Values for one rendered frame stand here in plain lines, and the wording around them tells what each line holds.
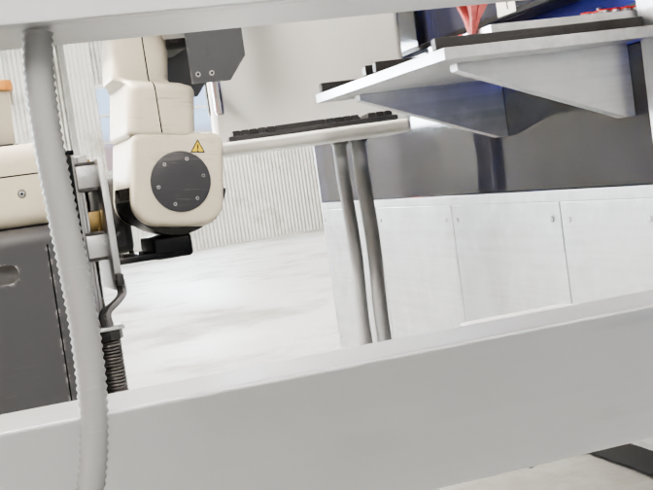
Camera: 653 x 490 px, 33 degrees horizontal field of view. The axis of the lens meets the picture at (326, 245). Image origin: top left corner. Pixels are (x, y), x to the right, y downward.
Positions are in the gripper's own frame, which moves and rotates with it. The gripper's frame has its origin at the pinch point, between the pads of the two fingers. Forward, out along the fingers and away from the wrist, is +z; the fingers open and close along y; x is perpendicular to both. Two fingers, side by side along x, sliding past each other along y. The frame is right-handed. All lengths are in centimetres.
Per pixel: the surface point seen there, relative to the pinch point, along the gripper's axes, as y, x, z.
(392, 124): 10, 64, 10
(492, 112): 27, 48, 8
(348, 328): 40, 182, 68
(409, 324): 39, 124, 62
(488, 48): -2.2, -11.0, 4.7
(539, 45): 7.3, -11.0, 3.7
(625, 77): 29.3, -2.5, 6.9
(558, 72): 15.7, -2.5, 6.7
